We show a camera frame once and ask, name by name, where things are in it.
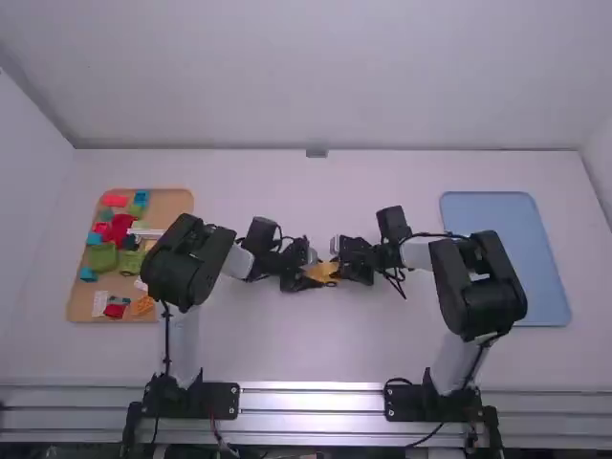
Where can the dark red toy brick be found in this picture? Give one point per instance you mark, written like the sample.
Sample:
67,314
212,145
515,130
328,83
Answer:
120,229

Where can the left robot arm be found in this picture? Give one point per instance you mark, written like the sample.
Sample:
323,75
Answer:
181,258

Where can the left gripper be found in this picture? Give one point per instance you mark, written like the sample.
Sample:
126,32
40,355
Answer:
296,260

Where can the pale green toy brick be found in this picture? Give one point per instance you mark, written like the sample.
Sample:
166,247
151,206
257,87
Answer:
139,223

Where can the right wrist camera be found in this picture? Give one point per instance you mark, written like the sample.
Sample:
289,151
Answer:
334,244

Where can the silver rails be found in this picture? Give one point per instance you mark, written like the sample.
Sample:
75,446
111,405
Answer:
311,397

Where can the tan tray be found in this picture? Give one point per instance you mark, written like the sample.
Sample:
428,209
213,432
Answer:
177,203

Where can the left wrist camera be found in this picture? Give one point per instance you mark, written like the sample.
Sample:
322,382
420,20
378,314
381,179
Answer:
312,255

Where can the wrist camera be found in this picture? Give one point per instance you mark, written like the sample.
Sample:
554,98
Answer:
312,255
334,244

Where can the blue mat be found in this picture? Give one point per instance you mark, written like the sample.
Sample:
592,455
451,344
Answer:
502,248

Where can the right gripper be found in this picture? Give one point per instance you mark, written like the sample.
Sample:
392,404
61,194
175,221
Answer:
356,260

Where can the dark blue toy brick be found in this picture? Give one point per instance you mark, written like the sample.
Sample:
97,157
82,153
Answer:
131,242

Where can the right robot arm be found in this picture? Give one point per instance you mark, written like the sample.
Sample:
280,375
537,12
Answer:
478,282

